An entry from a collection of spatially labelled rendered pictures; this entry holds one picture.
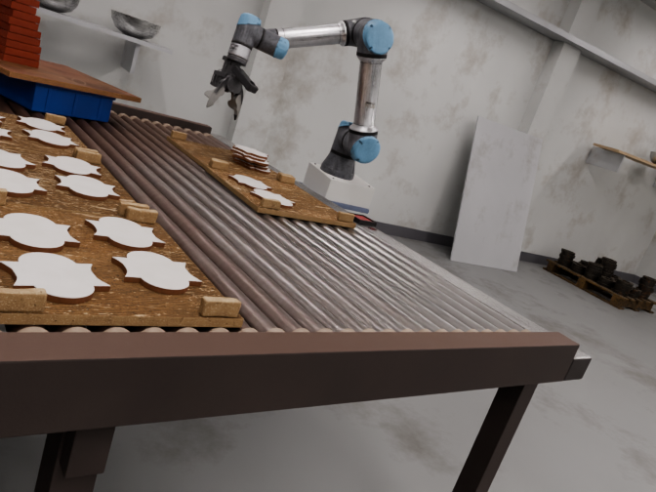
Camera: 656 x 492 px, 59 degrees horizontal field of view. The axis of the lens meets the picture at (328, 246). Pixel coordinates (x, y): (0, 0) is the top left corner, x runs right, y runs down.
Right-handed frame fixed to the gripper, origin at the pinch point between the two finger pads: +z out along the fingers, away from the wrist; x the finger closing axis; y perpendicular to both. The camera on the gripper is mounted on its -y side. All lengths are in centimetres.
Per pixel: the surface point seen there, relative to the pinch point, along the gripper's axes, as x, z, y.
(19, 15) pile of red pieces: 44, -8, 59
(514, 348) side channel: 34, 29, -126
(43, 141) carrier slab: 63, 25, -5
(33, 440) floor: 35, 117, -3
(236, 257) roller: 57, 32, -72
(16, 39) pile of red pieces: 43, 0, 59
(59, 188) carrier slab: 78, 31, -40
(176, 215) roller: 54, 30, -49
